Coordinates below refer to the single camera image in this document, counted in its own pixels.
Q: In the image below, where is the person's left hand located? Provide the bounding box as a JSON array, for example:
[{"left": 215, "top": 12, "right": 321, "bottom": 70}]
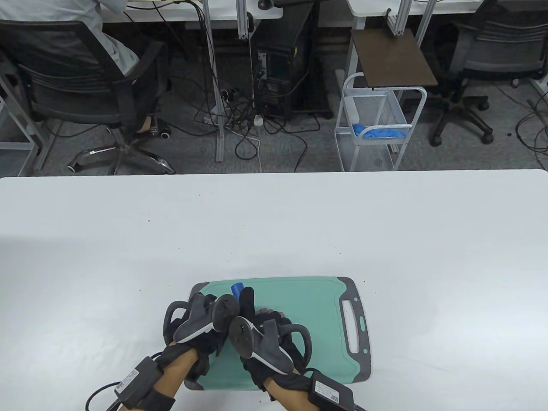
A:
[{"left": 161, "top": 293, "right": 228, "bottom": 382}]

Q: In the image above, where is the person's right hand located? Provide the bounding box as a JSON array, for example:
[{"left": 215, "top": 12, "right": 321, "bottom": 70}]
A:
[{"left": 239, "top": 288, "right": 311, "bottom": 392}]

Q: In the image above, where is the person's right forearm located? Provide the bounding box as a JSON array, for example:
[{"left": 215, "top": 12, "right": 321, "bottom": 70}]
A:
[{"left": 263, "top": 378, "right": 314, "bottom": 411}]

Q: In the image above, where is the person's left forearm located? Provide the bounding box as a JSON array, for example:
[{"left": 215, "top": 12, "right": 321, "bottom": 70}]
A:
[{"left": 151, "top": 348, "right": 198, "bottom": 411}]

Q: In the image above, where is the grey left hand controller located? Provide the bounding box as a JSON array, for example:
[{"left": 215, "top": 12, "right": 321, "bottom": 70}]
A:
[{"left": 163, "top": 293, "right": 238, "bottom": 344}]

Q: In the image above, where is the grey hand controller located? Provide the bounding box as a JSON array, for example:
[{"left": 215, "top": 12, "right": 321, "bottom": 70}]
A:
[
  {"left": 163, "top": 293, "right": 238, "bottom": 344},
  {"left": 229, "top": 316, "right": 311, "bottom": 375}
]

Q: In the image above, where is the grey right hand controller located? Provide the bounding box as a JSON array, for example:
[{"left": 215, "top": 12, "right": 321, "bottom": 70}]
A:
[{"left": 229, "top": 316, "right": 311, "bottom": 375}]

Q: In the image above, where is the green grey cutting board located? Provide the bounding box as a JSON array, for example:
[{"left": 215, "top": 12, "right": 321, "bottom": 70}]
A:
[{"left": 184, "top": 277, "right": 371, "bottom": 392}]

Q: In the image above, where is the black left wrist sensor box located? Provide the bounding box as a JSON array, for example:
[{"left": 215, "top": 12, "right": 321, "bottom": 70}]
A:
[{"left": 113, "top": 356, "right": 176, "bottom": 411}]

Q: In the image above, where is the blue cloth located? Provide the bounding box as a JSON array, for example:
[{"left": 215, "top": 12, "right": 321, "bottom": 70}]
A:
[{"left": 351, "top": 123, "right": 407, "bottom": 140}]

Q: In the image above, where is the black computer tower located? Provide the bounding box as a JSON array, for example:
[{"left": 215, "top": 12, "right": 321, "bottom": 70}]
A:
[{"left": 251, "top": 3, "right": 331, "bottom": 121}]

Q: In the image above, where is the dark brown board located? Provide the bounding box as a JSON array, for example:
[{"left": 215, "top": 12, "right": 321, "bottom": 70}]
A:
[{"left": 351, "top": 28, "right": 438, "bottom": 89}]

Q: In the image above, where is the black mesh office chair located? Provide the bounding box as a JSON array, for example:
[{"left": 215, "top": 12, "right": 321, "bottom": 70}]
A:
[{"left": 0, "top": 19, "right": 176, "bottom": 175}]

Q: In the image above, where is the white desk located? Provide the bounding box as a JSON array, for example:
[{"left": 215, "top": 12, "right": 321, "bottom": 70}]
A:
[
  {"left": 101, "top": 0, "right": 284, "bottom": 163},
  {"left": 345, "top": 0, "right": 548, "bottom": 94}
]

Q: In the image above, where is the grey mesh office chair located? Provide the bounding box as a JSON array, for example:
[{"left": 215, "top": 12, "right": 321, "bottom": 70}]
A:
[{"left": 428, "top": 0, "right": 548, "bottom": 147}]

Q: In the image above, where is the black sensor box cable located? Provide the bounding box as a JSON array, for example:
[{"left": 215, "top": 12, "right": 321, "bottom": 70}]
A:
[{"left": 85, "top": 382, "right": 121, "bottom": 411}]

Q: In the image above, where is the tangle of black cables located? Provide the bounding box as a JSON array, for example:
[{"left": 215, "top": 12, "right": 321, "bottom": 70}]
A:
[{"left": 188, "top": 83, "right": 322, "bottom": 173}]

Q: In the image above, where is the white wire trolley cart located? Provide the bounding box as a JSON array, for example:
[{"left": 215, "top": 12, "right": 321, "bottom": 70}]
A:
[{"left": 334, "top": 72, "right": 428, "bottom": 172}]

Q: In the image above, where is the white metal frame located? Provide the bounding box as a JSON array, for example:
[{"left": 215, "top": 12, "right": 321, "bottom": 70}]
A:
[{"left": 0, "top": 43, "right": 57, "bottom": 176}]

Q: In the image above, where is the aluminium profile post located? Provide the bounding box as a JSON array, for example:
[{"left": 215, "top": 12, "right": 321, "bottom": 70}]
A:
[
  {"left": 236, "top": 0, "right": 254, "bottom": 40},
  {"left": 387, "top": 0, "right": 412, "bottom": 36},
  {"left": 417, "top": 0, "right": 438, "bottom": 44}
]

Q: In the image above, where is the black floor cable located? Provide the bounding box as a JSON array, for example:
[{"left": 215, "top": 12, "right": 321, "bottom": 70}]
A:
[{"left": 514, "top": 99, "right": 548, "bottom": 155}]

